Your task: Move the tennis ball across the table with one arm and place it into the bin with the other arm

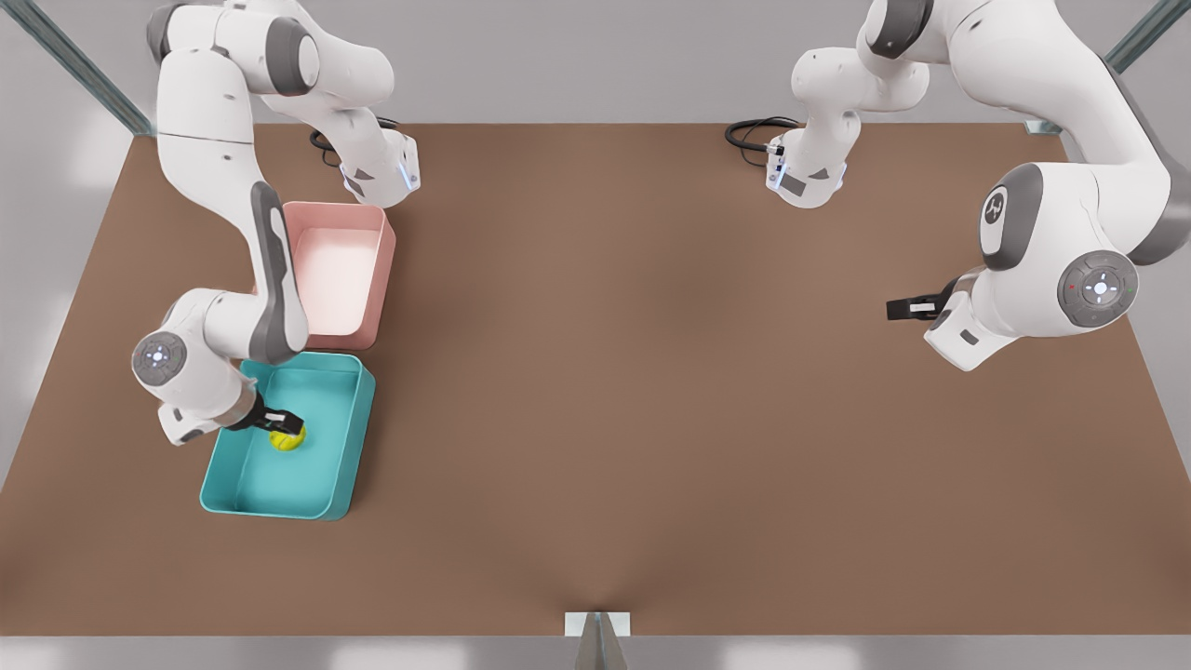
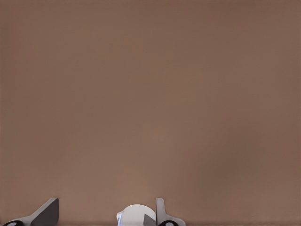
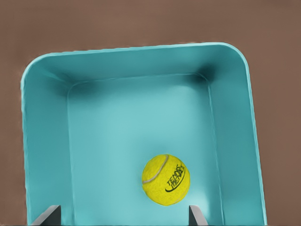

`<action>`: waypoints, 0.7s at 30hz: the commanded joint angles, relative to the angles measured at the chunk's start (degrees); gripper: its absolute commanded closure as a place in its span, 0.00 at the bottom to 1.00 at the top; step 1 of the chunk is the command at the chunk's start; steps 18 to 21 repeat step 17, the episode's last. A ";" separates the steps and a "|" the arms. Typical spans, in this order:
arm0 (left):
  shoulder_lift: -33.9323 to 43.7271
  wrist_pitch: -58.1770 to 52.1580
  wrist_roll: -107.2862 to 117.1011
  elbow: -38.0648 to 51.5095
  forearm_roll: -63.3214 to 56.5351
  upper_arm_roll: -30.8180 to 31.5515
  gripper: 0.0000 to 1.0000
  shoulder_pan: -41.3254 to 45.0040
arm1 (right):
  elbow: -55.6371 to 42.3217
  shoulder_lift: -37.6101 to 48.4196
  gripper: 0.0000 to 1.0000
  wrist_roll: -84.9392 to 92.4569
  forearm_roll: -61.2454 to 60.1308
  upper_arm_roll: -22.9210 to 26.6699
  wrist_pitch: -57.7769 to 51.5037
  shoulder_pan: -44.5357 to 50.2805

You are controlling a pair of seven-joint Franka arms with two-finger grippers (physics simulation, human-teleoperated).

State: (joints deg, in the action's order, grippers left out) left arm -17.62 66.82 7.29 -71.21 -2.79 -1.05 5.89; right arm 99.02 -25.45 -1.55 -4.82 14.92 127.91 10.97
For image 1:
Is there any teal plastic bin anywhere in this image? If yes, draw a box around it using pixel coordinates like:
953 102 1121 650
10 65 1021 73
199 352 377 521

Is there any black cable loop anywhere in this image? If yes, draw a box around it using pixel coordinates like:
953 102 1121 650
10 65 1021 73
725 116 803 168
310 117 401 168

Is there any silver frame post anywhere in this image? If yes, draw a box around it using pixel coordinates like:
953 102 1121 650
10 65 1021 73
0 0 154 138
565 611 632 670
1024 0 1191 136

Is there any pink plastic bin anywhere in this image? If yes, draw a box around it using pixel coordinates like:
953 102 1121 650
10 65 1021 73
279 201 397 351

